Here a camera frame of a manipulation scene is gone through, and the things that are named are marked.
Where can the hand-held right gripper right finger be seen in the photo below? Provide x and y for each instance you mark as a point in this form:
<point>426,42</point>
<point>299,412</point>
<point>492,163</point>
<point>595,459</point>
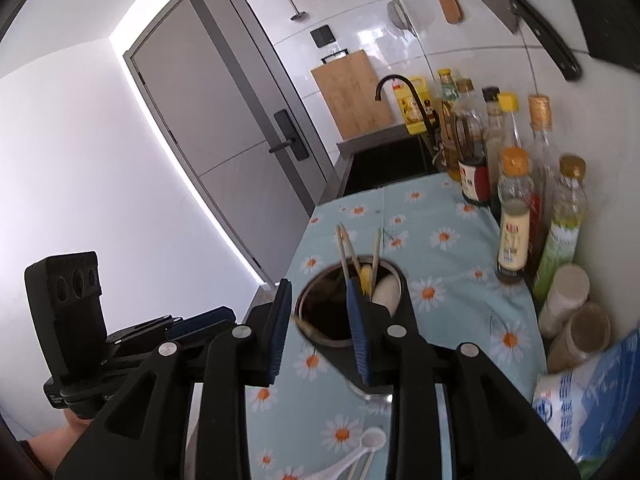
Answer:
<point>357,335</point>

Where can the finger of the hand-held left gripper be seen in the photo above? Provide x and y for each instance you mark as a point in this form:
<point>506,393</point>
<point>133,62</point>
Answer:
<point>200,321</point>
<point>140,335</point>

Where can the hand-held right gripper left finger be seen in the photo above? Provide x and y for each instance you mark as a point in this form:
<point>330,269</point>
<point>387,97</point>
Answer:
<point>280,330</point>

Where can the black utensil holder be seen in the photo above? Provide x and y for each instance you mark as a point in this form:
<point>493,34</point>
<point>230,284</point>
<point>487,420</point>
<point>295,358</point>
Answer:
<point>325,310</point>

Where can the person's left forearm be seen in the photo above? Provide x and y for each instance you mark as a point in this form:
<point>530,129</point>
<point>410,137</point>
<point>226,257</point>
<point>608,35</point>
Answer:
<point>55,440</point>

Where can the small white measuring spoon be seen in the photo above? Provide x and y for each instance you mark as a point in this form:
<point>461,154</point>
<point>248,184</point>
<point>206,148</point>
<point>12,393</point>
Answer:
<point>372,440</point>

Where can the blue daisy print tablecloth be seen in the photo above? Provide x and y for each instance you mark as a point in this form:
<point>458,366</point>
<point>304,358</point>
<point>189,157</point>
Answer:
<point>450,270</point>

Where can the kitchen sink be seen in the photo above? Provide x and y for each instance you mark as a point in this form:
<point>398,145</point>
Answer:
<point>385,165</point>

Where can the dark bottle with red label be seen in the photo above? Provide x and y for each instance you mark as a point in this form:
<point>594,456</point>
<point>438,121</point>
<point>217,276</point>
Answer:
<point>472,160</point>

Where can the grey door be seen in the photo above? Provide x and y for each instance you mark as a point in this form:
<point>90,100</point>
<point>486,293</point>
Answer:
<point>210,110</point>

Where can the white spice jar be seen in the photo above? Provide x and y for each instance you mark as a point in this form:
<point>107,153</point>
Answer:
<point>565,295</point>

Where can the brown spice jar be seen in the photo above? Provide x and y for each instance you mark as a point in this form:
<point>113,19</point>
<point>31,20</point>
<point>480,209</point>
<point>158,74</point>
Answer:
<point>580,335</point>

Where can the green label clear bottle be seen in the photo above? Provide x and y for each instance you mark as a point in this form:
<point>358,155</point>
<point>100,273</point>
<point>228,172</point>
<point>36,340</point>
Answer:
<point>562,230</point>

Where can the yellow oil jug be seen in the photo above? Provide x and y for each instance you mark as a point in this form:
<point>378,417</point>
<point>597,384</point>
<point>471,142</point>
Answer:
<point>412,105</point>

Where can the wooden cutting board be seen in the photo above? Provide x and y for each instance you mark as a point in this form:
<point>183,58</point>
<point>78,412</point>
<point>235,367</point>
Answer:
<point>350,95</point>

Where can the white and blue salt bag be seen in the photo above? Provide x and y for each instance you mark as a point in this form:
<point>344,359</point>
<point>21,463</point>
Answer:
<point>590,400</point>

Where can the black faucet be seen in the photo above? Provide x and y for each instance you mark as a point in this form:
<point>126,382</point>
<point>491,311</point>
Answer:
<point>400,78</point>

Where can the gold foil cap bottle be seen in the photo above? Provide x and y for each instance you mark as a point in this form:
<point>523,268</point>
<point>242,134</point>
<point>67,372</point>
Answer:
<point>541,130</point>

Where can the yellow cap bottle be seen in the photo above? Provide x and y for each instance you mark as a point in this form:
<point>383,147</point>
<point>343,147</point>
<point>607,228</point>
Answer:
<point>509,105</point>

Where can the small black wall panel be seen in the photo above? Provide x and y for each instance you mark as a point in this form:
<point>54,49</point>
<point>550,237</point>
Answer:
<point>323,36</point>

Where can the large black wall panel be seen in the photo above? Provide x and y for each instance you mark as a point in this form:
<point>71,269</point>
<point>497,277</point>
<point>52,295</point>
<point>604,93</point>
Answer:
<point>610,10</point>

